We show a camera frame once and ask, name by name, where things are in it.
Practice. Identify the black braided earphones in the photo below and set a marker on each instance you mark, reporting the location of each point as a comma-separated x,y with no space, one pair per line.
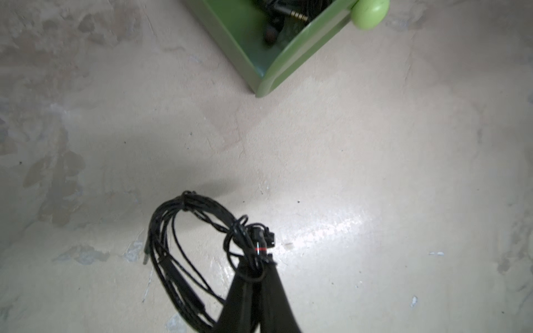
195,244

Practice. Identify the green drawer cabinet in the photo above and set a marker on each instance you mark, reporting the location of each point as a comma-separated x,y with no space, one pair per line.
237,27

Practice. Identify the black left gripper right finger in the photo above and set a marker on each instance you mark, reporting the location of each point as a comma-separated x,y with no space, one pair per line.
276,314

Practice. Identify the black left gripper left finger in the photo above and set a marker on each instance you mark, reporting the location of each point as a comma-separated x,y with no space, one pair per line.
236,315

